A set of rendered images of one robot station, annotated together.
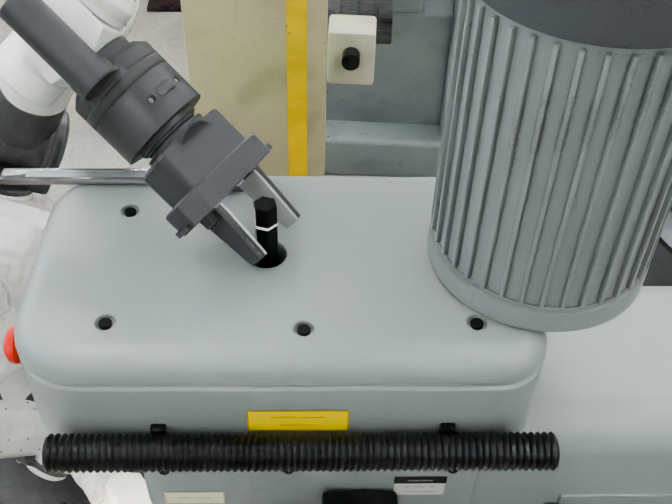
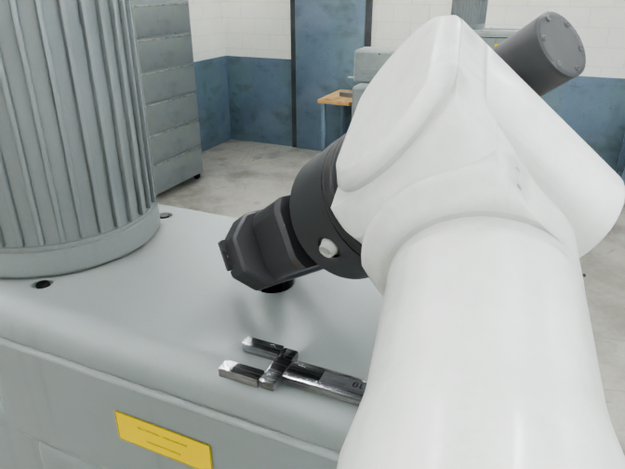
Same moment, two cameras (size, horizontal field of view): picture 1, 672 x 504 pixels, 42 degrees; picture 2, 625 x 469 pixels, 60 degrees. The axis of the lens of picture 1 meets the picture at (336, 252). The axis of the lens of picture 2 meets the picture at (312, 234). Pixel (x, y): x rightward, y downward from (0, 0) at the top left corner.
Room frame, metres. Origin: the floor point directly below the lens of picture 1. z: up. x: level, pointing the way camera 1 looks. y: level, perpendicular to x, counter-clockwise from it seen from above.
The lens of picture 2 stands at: (0.95, 0.28, 2.13)
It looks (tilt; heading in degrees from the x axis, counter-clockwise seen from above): 25 degrees down; 206
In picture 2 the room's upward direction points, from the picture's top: straight up
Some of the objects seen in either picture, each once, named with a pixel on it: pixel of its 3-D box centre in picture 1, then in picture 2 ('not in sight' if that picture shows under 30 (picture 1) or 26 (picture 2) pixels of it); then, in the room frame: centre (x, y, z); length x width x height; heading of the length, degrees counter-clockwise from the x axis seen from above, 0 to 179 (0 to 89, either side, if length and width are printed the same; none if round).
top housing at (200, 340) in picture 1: (284, 311); (261, 351); (0.59, 0.05, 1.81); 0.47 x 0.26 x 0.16; 92
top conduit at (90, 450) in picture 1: (303, 448); not in sight; (0.44, 0.02, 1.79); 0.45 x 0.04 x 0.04; 92
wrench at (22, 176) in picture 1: (123, 176); (404, 404); (0.69, 0.22, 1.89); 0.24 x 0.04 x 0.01; 93
